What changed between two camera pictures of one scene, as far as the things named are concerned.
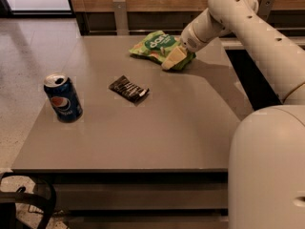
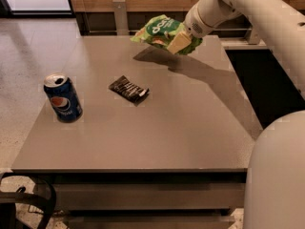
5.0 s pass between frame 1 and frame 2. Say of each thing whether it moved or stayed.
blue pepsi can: stayed
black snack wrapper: stayed
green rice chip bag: moved
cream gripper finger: moved
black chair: stayed
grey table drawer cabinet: stayed
